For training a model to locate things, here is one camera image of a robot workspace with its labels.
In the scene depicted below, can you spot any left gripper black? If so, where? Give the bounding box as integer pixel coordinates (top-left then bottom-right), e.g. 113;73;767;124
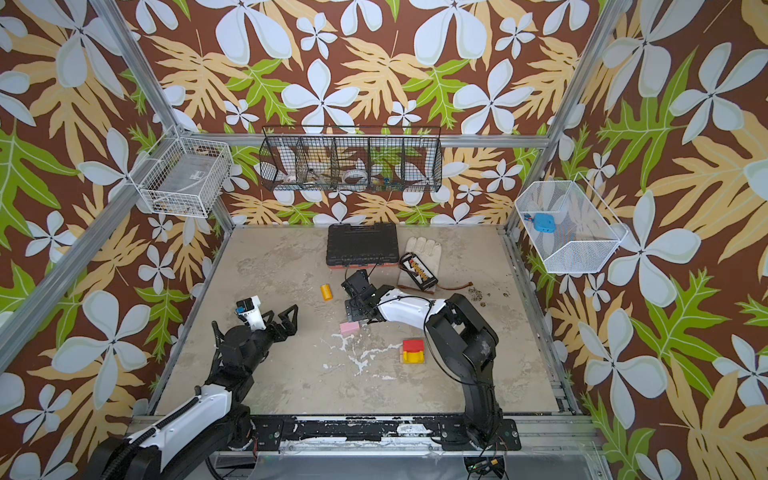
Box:
245;303;297;377

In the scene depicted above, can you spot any pink block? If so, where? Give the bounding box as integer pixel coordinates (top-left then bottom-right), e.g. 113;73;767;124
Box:
339;321;360;336

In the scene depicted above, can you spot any red rectangular block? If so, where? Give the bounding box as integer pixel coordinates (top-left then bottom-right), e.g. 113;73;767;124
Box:
402;339;425;353

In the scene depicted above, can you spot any yellow arch block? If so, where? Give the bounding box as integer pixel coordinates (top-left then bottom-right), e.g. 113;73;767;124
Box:
402;351;425;365

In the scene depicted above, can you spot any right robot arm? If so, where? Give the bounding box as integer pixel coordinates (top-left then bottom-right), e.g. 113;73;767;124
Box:
342;269;503;447

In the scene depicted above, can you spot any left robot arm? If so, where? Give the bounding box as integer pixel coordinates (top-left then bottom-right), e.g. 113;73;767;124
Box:
84;302;299;479

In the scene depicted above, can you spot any orange cylinder block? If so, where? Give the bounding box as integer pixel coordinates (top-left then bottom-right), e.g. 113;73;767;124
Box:
321;284;333;301

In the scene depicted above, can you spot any black tool case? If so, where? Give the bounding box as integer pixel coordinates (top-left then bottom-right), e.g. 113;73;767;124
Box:
326;222;400;267

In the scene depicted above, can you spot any black battery holder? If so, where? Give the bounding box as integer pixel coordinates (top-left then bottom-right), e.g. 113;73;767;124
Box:
399;252;438;291

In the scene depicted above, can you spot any beige work glove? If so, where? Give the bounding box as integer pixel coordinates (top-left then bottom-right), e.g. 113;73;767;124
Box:
397;237;442;294

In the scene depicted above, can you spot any blue object in basket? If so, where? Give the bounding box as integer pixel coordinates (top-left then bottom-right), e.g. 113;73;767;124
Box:
531;213;557;234

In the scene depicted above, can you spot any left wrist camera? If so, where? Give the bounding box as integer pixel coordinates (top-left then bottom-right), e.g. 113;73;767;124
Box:
235;295;266;331

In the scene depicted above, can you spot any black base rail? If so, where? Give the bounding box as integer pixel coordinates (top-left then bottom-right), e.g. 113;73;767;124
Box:
251;414;522;452

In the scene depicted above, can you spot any black wire basket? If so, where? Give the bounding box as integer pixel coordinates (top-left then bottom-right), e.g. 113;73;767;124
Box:
256;125;444;193

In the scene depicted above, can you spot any white wire basket left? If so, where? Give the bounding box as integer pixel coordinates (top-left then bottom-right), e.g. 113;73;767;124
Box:
131;127;233;218

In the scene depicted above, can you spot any white wire basket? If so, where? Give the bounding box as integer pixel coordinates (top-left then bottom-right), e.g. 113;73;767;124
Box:
515;179;629;276
131;127;233;218

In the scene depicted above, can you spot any white wire basket right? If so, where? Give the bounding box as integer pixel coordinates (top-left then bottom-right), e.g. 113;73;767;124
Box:
515;179;629;276

